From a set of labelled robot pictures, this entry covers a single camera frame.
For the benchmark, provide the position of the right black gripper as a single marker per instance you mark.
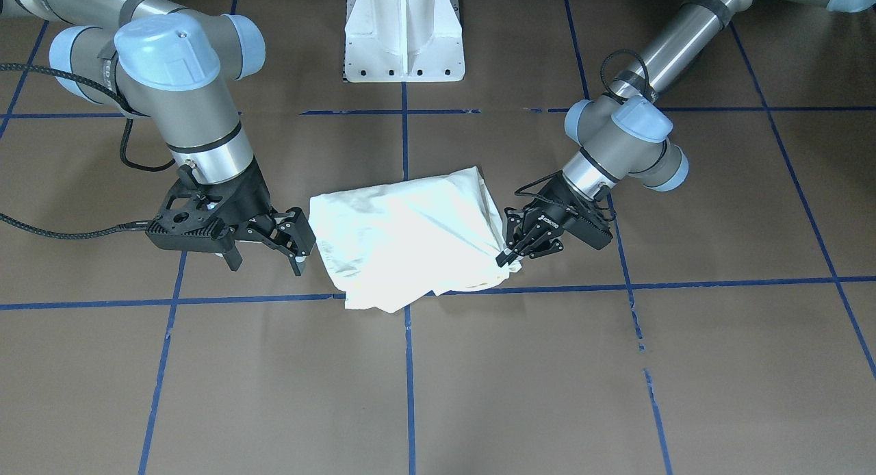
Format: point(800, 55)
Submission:
point(250, 196)

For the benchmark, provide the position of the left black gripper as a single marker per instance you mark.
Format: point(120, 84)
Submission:
point(551, 217)

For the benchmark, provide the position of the cream long-sleeve cat shirt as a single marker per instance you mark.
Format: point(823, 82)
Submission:
point(386, 246)

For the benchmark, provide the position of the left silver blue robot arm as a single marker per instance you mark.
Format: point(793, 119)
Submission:
point(622, 134)

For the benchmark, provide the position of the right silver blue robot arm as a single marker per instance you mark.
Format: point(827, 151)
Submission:
point(160, 60)

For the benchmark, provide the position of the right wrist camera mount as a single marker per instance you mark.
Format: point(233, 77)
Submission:
point(188, 221)

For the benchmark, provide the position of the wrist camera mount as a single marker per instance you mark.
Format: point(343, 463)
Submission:
point(188, 221)
point(587, 222)

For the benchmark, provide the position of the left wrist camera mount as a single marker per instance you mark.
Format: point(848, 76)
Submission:
point(587, 222)

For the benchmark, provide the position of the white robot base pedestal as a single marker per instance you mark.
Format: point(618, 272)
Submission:
point(413, 41)

